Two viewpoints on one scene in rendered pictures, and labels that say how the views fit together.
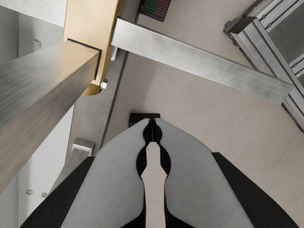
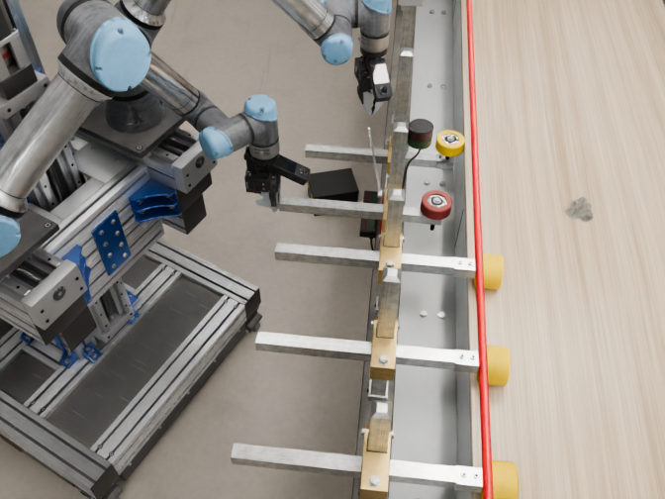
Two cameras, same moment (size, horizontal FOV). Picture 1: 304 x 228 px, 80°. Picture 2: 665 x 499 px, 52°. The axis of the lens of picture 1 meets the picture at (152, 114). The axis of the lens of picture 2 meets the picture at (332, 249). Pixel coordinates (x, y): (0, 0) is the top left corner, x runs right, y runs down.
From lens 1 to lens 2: 185 cm
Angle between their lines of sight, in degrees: 14
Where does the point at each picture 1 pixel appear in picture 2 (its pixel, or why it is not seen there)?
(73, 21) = not seen: hidden behind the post
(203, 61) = (349, 150)
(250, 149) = not seen: hidden behind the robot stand
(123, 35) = (383, 152)
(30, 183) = (442, 94)
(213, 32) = (270, 319)
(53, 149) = not seen: hidden behind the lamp
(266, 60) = (211, 271)
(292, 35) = (189, 301)
